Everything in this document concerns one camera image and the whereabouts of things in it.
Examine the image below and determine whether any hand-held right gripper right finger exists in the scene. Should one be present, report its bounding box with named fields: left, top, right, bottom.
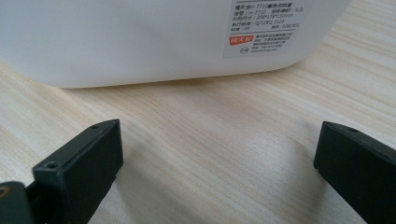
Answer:
left=313, top=120, right=396, bottom=224

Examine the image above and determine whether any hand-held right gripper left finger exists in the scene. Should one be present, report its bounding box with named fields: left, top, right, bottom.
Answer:
left=25, top=119, right=124, bottom=224

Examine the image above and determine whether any white plastic storage box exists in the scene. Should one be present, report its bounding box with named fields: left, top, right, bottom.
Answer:
left=0, top=0, right=353, bottom=89

